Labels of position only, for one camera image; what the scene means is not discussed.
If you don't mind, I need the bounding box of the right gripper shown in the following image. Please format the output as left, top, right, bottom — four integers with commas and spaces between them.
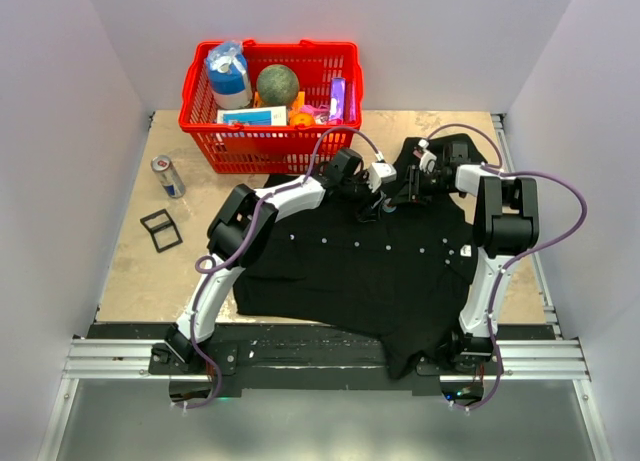
389, 165, 455, 208

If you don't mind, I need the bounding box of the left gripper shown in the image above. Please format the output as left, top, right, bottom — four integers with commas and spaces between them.
339, 169, 385, 222

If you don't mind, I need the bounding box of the black button shirt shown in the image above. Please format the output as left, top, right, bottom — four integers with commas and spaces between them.
233, 194, 477, 379

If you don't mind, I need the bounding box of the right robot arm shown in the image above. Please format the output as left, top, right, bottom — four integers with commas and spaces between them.
392, 134, 540, 374

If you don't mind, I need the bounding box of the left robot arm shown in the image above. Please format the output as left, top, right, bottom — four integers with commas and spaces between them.
151, 148, 396, 373

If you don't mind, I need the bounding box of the purple package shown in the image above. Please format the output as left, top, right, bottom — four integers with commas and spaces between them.
327, 77, 356, 125

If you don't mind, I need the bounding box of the pink toy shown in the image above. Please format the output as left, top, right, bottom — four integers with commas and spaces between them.
300, 104, 330, 125

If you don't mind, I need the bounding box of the orange toy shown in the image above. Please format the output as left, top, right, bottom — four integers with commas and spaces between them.
288, 91, 316, 127

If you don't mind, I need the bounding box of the white blue box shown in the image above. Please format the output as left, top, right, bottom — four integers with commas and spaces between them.
216, 106, 289, 127

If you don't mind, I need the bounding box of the red plastic basket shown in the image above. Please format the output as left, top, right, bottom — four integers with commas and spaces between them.
178, 39, 364, 174

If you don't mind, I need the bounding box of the grey green ball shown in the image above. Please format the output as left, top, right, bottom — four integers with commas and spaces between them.
256, 64, 300, 106

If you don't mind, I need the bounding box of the blue white wrapped roll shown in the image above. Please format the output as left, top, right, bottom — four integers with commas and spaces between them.
204, 41, 253, 110

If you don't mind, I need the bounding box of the silver blue drink can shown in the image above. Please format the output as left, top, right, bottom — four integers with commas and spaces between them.
151, 155, 186, 198

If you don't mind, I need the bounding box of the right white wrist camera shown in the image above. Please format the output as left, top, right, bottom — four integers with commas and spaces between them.
413, 138, 437, 174

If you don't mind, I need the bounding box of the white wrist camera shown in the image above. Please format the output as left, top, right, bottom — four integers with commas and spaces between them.
367, 152, 397, 193
413, 138, 437, 174

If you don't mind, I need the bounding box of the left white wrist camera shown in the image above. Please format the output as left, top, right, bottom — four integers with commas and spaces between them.
367, 152, 397, 193

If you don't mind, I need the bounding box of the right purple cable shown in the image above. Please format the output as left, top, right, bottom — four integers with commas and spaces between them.
427, 124, 589, 412

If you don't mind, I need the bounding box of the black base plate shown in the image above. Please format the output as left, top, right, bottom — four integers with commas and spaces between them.
87, 322, 556, 398

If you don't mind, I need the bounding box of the black square frame stand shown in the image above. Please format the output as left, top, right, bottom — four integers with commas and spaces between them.
139, 209, 183, 253

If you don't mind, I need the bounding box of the aluminium frame rail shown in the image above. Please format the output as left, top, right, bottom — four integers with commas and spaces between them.
63, 339, 590, 381

